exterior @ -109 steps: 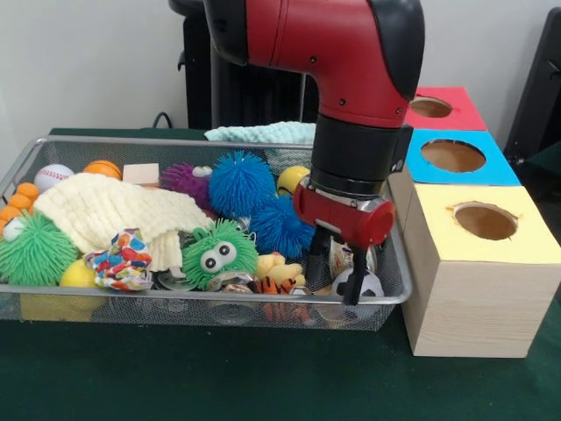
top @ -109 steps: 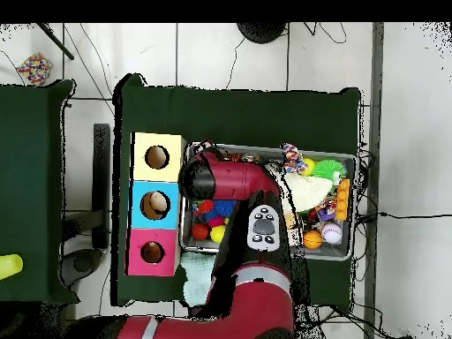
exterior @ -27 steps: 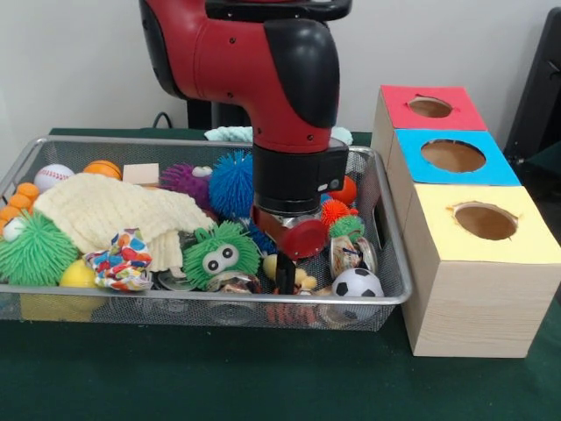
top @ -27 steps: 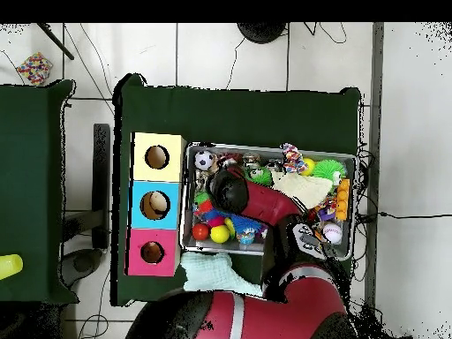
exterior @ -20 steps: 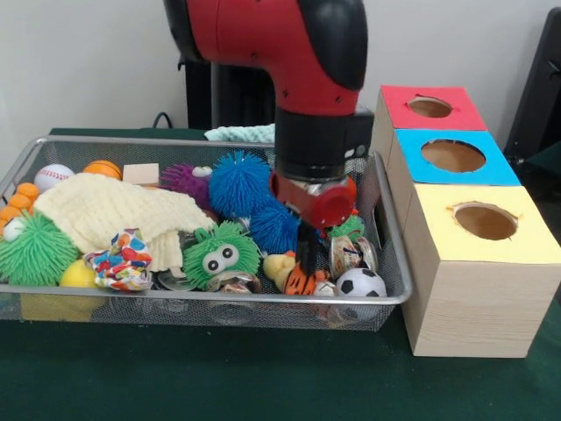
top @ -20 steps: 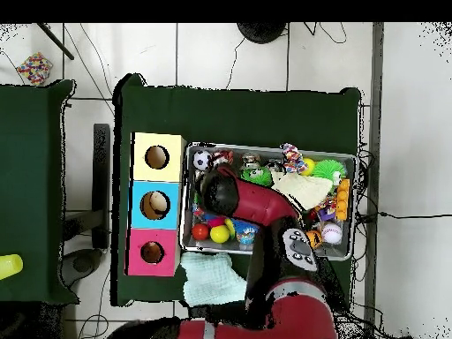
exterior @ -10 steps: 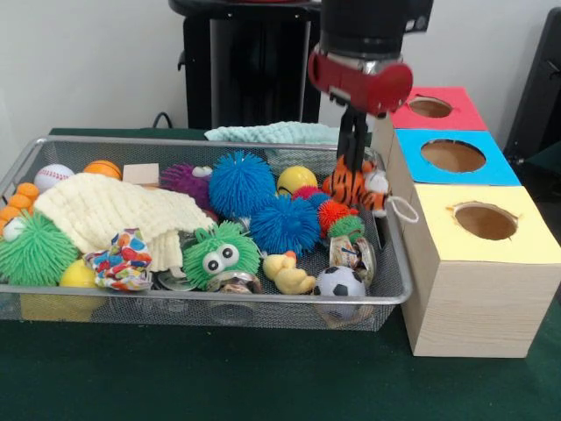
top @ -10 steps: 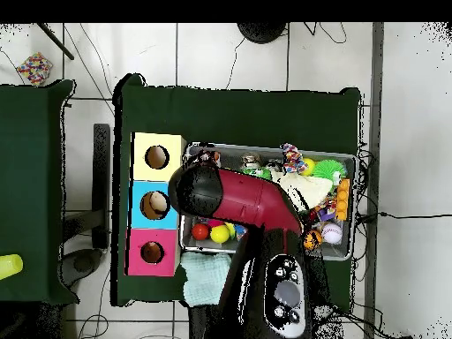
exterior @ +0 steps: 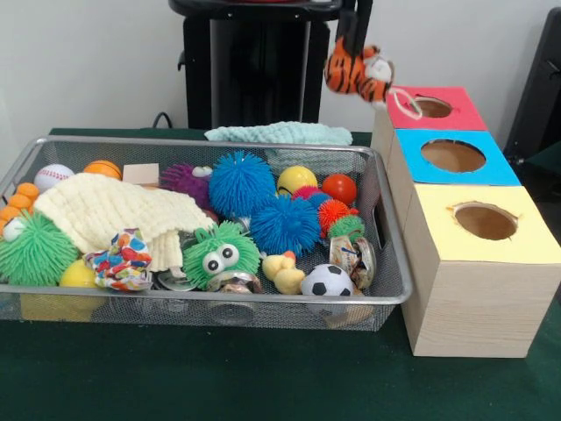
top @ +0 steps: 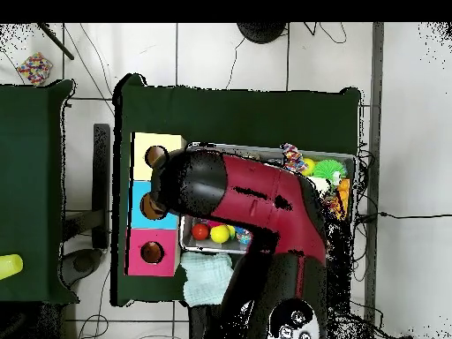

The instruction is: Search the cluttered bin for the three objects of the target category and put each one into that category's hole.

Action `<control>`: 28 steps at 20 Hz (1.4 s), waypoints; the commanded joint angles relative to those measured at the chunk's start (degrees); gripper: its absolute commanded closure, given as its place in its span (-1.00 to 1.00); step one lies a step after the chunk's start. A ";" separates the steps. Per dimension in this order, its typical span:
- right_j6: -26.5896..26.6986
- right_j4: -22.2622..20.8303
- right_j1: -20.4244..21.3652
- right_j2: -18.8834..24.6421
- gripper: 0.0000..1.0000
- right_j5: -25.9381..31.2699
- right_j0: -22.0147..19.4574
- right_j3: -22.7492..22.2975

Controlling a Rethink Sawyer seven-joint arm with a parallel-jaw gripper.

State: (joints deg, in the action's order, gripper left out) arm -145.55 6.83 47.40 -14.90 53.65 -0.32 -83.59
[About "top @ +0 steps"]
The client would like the red ball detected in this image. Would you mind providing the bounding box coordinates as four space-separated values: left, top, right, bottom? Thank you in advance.
191 223 210 241

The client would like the multicoloured patterned object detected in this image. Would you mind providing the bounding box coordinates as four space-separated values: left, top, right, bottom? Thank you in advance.
15 51 54 87

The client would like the yellow cup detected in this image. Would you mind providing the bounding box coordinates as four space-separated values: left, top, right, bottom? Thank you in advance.
0 253 25 282

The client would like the yellow-green ball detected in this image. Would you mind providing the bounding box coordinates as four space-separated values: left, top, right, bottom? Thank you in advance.
210 224 231 245

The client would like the clear mesh bin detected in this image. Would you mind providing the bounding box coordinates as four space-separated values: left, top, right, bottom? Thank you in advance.
180 143 358 259

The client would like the green spiky ball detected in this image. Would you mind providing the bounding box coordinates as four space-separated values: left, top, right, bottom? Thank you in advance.
313 158 348 184

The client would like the yellow tennis ball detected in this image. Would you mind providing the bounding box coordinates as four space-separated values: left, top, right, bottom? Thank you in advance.
302 156 318 177

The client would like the black round stand base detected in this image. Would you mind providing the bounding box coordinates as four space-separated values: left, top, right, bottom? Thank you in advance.
236 22 287 43

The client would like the mint green cloth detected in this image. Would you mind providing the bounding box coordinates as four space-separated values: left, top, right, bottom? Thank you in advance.
182 252 236 307

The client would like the black rod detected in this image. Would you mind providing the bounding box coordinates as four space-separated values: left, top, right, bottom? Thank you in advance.
36 23 75 61

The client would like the black chair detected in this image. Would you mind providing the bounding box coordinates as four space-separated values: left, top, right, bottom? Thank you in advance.
62 123 113 283

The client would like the multicoloured patterned cloth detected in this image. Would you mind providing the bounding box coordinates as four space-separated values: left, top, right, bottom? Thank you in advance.
280 142 307 175

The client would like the wooden box with three holes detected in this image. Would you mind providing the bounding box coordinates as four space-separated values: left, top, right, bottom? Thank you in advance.
126 132 186 277

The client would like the dark green tablecloth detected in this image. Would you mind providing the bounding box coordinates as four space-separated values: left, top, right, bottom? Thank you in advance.
0 79 75 305
112 73 363 306

